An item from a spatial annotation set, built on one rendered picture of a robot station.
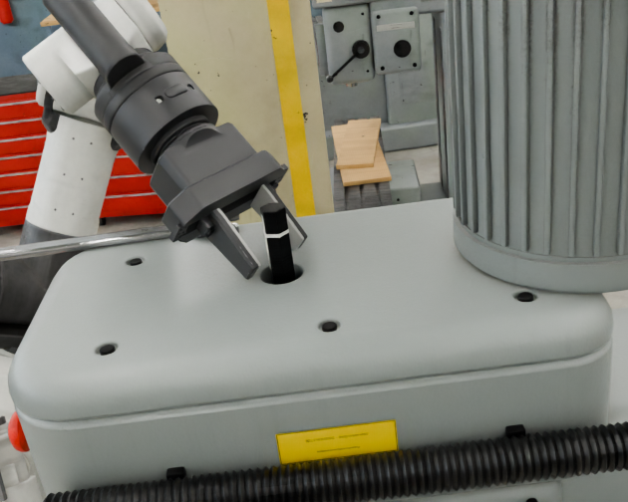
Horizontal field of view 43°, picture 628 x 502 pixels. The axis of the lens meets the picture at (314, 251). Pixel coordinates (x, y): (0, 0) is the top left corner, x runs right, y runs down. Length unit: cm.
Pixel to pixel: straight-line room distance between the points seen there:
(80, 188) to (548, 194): 63
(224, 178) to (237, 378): 18
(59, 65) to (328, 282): 30
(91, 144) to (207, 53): 139
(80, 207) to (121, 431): 48
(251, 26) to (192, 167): 170
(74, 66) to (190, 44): 165
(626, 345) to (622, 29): 35
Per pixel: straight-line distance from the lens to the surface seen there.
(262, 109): 243
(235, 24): 237
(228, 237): 67
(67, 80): 75
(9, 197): 592
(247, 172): 70
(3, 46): 1031
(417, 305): 62
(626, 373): 78
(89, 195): 105
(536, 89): 57
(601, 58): 56
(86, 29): 72
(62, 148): 104
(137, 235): 79
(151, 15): 76
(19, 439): 79
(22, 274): 106
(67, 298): 72
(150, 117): 70
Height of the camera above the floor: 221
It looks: 27 degrees down
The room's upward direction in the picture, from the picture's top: 8 degrees counter-clockwise
